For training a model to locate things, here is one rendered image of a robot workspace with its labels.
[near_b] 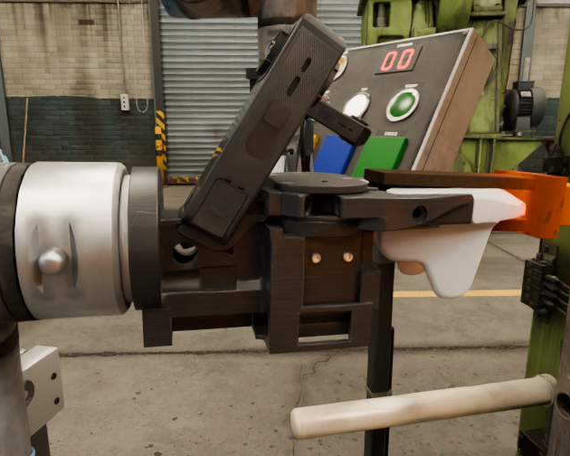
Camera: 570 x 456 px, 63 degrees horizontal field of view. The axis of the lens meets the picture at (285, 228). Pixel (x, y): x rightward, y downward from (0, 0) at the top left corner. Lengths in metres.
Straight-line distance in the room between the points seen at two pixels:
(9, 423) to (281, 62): 0.22
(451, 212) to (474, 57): 0.57
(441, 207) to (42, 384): 0.57
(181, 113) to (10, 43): 2.92
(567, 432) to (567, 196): 0.37
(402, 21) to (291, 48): 5.09
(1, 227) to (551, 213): 0.27
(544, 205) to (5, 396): 0.29
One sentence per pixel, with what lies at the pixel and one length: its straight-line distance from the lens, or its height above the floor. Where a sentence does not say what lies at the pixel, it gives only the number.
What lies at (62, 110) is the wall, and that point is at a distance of 8.92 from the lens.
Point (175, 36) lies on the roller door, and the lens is 8.43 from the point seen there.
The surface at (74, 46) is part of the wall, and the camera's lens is 8.89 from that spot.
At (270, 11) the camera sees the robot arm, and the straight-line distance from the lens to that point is 0.62.
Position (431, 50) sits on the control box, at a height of 1.17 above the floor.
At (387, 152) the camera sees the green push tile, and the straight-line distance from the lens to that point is 0.73.
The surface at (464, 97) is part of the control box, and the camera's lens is 0.78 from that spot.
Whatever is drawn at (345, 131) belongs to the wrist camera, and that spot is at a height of 1.05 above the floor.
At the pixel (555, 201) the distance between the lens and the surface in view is 0.29.
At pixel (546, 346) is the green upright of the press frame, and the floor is 0.69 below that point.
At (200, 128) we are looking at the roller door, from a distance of 8.26.
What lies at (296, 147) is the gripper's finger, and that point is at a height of 1.03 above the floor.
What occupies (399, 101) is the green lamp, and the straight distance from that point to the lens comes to 0.78.
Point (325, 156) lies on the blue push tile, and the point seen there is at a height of 1.01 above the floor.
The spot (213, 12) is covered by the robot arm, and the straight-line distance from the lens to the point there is 0.64.
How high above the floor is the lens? 1.06
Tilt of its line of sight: 13 degrees down
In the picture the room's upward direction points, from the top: straight up
